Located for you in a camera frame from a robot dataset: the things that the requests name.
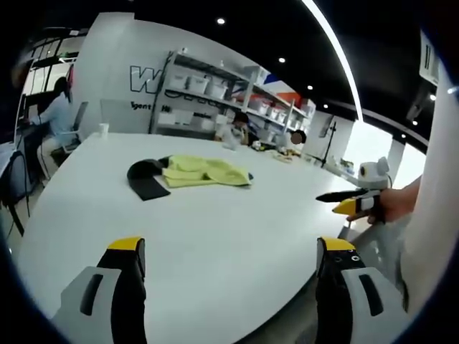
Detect person's right hand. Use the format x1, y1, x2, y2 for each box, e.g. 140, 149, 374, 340
346, 176, 423, 225

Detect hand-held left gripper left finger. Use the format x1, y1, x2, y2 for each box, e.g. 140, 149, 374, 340
52, 236, 148, 344

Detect black chair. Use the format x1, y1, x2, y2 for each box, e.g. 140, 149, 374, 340
0, 149, 34, 237

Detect black tripod stand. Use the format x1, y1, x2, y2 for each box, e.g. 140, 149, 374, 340
315, 121, 340, 168

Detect row of white storage bins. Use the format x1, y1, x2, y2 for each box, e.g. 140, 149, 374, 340
159, 72, 313, 134

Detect white wall unit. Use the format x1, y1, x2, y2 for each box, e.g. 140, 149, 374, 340
418, 30, 441, 87

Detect metal storage shelf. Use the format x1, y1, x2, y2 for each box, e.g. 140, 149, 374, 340
149, 49, 317, 145

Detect yellow-green garment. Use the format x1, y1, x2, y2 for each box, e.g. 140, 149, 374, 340
161, 154, 255, 188

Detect small toys on table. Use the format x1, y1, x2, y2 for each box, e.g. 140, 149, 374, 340
250, 140, 306, 163

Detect black cloth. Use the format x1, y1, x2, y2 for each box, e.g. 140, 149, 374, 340
126, 157, 172, 202

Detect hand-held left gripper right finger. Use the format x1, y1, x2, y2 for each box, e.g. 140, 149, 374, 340
315, 236, 412, 344

